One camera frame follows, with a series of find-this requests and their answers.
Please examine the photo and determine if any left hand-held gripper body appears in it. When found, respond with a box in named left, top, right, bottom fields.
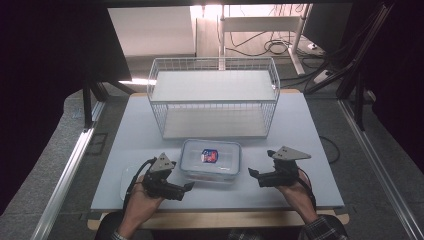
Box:
left=142, top=152, right=184, bottom=201

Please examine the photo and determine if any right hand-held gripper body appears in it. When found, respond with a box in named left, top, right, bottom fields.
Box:
left=258, top=145, right=312, bottom=188

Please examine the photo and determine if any clear plastic container with label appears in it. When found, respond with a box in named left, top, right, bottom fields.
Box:
left=179, top=138, right=243, bottom=184

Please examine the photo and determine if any white wire shelf rack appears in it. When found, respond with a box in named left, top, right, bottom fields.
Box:
left=146, top=56, right=281, bottom=141

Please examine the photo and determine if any person's right hand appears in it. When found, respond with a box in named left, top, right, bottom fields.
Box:
left=275, top=169, right=318, bottom=225

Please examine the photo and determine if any person's left hand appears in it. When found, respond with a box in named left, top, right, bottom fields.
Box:
left=119, top=174, right=165, bottom=232

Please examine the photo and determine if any wooden table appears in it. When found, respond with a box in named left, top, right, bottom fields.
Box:
left=87, top=88, right=351, bottom=232

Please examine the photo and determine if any pale blue table mat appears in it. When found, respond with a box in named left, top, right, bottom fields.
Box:
left=90, top=92, right=346, bottom=212

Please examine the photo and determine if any person's dark trouser leg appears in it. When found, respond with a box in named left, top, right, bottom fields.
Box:
left=94, top=211, right=125, bottom=240

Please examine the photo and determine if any white power strip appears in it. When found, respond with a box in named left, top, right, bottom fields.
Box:
left=313, top=69, right=335, bottom=85

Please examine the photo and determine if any black metal stand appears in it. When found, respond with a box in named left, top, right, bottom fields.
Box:
left=303, top=2, right=396, bottom=132
left=80, top=75, right=136, bottom=130

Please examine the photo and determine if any white desk with metal legs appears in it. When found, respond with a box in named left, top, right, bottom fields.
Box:
left=218, top=3, right=312, bottom=76

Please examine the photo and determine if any white panel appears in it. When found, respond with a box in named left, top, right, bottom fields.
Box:
left=107, top=6, right=197, bottom=57

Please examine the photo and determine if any dark monitor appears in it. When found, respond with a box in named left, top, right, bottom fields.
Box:
left=302, top=3, right=354, bottom=55

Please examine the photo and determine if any left hand-held gripper black cable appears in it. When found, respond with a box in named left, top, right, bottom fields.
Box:
left=122, top=157, right=158, bottom=213

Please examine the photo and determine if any hand-held gripper black cable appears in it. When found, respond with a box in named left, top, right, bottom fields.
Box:
left=122, top=157, right=158, bottom=213
left=297, top=169, right=318, bottom=212

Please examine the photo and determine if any right hand-held gripper black cable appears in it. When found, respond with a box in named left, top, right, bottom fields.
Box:
left=297, top=169, right=318, bottom=212

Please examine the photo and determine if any thin black floor cable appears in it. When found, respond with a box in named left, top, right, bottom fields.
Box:
left=319, top=135, right=342, bottom=165

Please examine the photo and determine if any aluminium floor rail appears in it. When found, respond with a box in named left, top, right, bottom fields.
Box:
left=337, top=99, right=424, bottom=240
left=30, top=99, right=107, bottom=240

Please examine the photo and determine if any black floor cables bundle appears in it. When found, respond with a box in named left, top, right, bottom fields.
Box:
left=226, top=29, right=303, bottom=58

